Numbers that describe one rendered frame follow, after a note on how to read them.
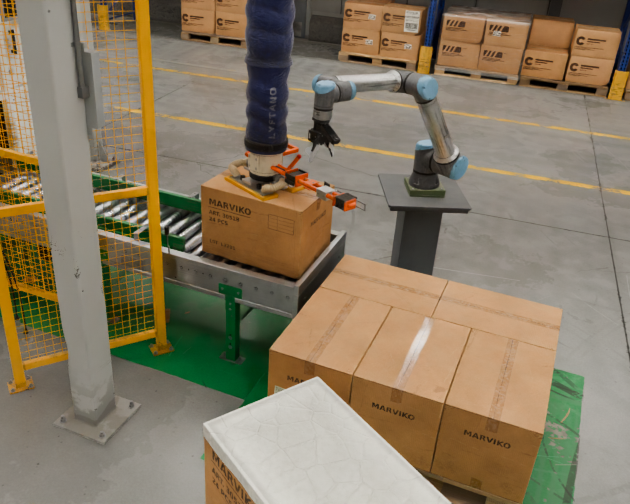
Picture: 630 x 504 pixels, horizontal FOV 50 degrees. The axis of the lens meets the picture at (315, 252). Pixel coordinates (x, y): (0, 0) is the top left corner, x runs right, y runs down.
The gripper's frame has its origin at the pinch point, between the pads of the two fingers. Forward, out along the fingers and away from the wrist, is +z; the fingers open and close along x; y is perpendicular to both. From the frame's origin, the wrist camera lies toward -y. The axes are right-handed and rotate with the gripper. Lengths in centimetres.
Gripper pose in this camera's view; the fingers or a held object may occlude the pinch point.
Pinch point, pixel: (321, 160)
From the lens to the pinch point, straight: 323.8
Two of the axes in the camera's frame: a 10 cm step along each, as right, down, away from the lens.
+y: -6.7, -3.9, 6.3
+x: -7.4, 2.6, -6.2
